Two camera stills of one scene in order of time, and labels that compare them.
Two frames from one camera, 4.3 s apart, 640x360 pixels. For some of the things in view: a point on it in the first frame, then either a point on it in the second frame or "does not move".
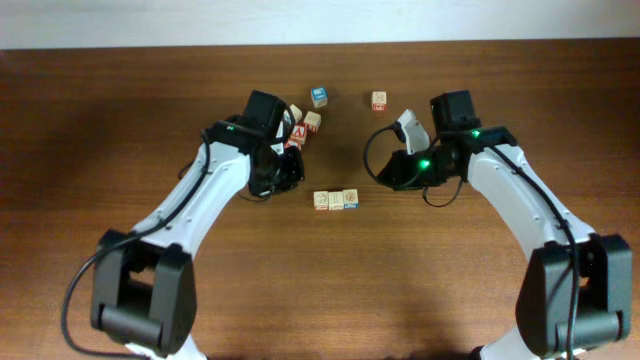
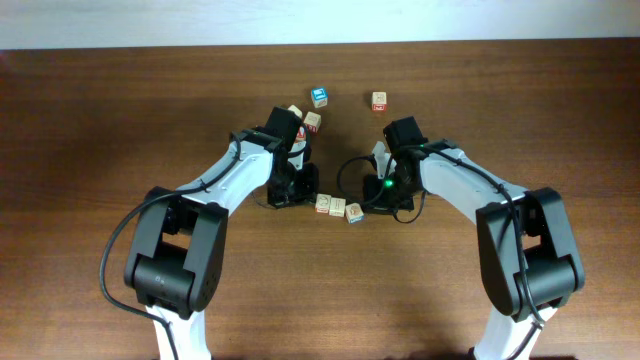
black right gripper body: x=395 y=173 -> x=382 y=195
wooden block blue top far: x=319 y=96 does not move
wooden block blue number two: x=321 y=200 does not move
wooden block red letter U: x=312 y=121 does not move
